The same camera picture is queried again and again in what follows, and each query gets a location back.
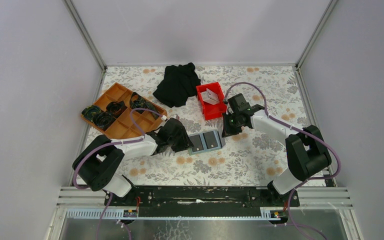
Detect dark grey credit card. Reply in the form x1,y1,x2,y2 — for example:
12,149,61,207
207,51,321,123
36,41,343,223
189,134,204,153
203,131,220,150

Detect red plastic bin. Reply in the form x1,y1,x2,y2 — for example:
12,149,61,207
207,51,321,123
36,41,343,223
196,82,227,121

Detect credit cards stack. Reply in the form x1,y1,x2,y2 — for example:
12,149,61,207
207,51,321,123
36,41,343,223
200,88,220,105

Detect grey-green card holder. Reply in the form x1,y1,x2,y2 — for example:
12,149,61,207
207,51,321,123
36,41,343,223
188,129,226,155

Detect wooden divided organizer tray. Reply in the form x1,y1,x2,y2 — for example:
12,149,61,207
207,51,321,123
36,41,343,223
80,83,167,140

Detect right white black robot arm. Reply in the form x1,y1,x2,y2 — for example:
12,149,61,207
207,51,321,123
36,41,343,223
222,93,332,206

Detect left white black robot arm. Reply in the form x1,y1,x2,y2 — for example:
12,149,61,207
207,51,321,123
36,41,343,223
72,117,194,206

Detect floral table mat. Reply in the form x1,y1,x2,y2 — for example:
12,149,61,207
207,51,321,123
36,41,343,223
100,66,310,186

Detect black cloth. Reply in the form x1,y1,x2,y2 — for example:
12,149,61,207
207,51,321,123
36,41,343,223
153,62,201,108

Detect rolled dark patterned tie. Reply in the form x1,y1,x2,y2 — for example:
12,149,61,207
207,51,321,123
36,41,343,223
81,105,102,122

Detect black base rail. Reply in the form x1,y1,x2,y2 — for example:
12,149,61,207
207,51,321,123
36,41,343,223
104,185,300,218

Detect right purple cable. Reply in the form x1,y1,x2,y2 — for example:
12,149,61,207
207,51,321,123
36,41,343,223
224,81,343,239

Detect purple cable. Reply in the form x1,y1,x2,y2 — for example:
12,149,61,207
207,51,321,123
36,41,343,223
224,81,343,239
72,107,170,240

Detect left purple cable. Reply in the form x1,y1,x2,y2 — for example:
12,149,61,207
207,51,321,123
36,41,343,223
72,107,170,240

